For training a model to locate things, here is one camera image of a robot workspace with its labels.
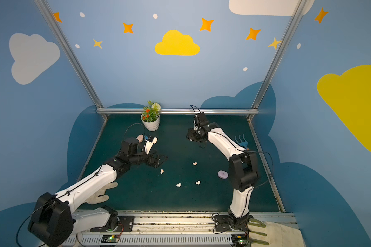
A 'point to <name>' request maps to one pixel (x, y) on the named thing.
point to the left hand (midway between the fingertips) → (163, 154)
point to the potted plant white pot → (150, 116)
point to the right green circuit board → (239, 240)
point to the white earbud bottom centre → (179, 184)
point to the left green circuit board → (110, 239)
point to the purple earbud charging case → (222, 174)
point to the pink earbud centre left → (162, 171)
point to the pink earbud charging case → (140, 138)
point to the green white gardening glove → (273, 234)
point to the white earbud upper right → (195, 163)
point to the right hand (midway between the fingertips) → (191, 135)
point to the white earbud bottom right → (198, 182)
